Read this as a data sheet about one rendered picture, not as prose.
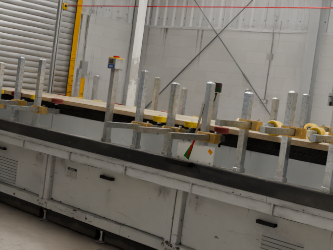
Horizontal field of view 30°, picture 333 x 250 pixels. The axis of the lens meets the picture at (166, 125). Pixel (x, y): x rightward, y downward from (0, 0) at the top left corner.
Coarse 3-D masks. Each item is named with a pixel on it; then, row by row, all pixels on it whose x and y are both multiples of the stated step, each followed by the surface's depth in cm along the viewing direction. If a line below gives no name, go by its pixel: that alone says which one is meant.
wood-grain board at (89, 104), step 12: (24, 96) 472; (48, 96) 477; (60, 96) 520; (96, 108) 417; (120, 108) 430; (132, 108) 463; (180, 120) 367; (192, 120) 390; (228, 132) 343; (252, 132) 332; (300, 144) 312; (312, 144) 308; (324, 144) 307
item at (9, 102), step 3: (0, 102) 433; (3, 102) 434; (6, 102) 436; (9, 102) 438; (12, 102) 440; (15, 102) 442; (27, 102) 449; (30, 102) 452; (33, 102) 454; (27, 105) 449; (30, 105) 451
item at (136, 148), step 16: (0, 128) 453; (16, 128) 440; (32, 128) 428; (48, 128) 424; (64, 144) 403; (80, 144) 393; (96, 144) 383; (112, 144) 374; (128, 160) 363; (144, 160) 355; (160, 160) 347; (192, 176) 331; (208, 176) 323; (224, 176) 316; (240, 176) 310; (256, 176) 307; (256, 192) 303; (272, 192) 297; (288, 192) 291; (304, 192) 286; (320, 192) 280; (320, 208) 280
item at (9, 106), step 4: (4, 104) 409; (4, 108) 409; (8, 108) 409; (12, 108) 411; (16, 108) 413; (20, 108) 416; (24, 108) 418; (28, 108) 420; (32, 108) 423; (36, 108) 425; (48, 108) 433; (48, 112) 433; (52, 112) 435; (56, 112) 438
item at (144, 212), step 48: (0, 144) 501; (144, 144) 389; (0, 192) 496; (48, 192) 452; (96, 192) 421; (144, 192) 391; (144, 240) 385; (192, 240) 364; (240, 240) 341; (288, 240) 321
